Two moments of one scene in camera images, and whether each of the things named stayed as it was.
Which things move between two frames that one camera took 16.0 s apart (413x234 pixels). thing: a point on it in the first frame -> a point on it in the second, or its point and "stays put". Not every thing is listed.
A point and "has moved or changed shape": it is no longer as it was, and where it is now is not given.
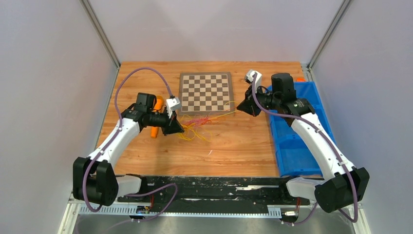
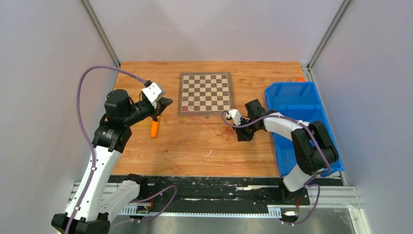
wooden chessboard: [206, 93] stays put
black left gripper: [173, 126] -> [161, 104]
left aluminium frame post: [91, 14] stays put
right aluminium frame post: [345, 4] stays put
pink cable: [199, 122] -> [169, 159]
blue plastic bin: [291, 158] stays put
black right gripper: [249, 105] -> [241, 136]
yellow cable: [190, 131] has moved or changed shape
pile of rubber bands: [201, 121] -> [228, 133]
